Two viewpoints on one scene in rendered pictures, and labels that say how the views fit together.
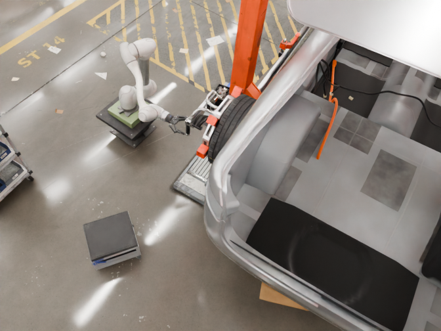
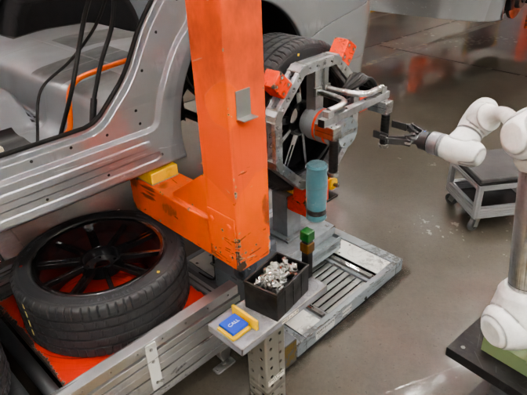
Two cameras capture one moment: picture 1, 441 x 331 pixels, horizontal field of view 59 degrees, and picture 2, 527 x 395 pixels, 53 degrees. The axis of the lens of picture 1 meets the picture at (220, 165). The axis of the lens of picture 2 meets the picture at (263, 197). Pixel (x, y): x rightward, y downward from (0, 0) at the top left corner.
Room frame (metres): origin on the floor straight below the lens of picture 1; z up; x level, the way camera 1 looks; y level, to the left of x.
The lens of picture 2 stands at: (4.10, 0.58, 1.70)
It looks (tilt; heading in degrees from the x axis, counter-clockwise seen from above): 30 degrees down; 202
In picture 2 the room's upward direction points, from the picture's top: 2 degrees counter-clockwise
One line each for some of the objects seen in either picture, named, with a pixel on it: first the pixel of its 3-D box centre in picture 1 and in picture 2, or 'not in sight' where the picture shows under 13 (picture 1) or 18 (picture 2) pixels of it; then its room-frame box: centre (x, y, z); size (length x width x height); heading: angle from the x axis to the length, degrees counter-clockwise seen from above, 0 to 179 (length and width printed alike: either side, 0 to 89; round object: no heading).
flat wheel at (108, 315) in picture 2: not in sight; (104, 275); (2.78, -0.64, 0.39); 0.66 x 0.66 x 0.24
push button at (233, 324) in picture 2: not in sight; (234, 325); (2.95, 0.00, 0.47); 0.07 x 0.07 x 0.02; 66
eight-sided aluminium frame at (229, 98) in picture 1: (221, 125); (314, 122); (2.10, 0.03, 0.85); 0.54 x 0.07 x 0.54; 156
